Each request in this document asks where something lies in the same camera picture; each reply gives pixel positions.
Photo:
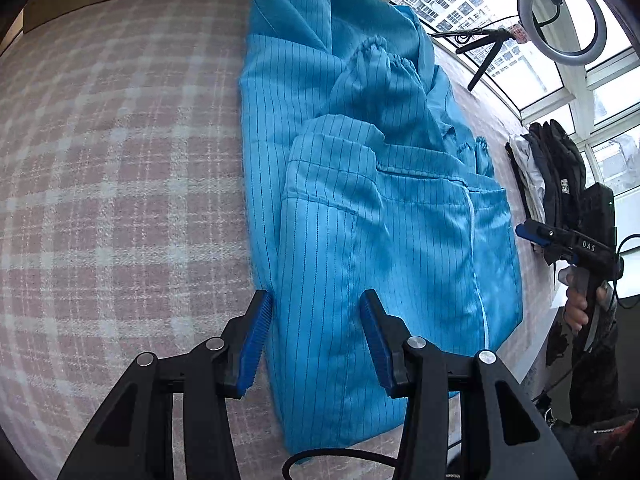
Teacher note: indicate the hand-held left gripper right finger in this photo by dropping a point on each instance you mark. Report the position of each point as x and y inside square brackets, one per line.
[377, 345]

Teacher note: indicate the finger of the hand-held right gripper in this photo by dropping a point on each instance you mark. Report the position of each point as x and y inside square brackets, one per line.
[532, 232]

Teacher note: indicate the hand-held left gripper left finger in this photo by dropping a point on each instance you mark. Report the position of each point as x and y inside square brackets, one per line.
[255, 340]

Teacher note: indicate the blue striped jacket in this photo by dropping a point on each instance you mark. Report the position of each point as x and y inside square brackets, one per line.
[350, 185]

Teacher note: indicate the person's right forearm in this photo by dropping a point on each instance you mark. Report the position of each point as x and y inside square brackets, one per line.
[600, 375]

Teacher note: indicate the person's right hand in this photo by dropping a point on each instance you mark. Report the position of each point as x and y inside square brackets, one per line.
[575, 310]

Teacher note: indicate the white folded garment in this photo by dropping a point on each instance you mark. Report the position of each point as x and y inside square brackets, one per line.
[530, 170]

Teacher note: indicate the black folded garment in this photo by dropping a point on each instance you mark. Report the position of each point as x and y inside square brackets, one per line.
[515, 170]

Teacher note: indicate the dark grey folded garment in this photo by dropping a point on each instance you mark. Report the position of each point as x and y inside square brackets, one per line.
[555, 160]

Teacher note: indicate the black tripod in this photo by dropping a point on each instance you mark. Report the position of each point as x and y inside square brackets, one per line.
[487, 62]

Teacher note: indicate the pink plaid blanket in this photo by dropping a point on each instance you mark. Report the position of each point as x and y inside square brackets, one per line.
[125, 160]

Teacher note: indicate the person's black jacket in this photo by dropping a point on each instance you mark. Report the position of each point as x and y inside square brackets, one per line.
[600, 450]

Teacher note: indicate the white window frame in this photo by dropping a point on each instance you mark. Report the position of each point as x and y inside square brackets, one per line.
[575, 90]

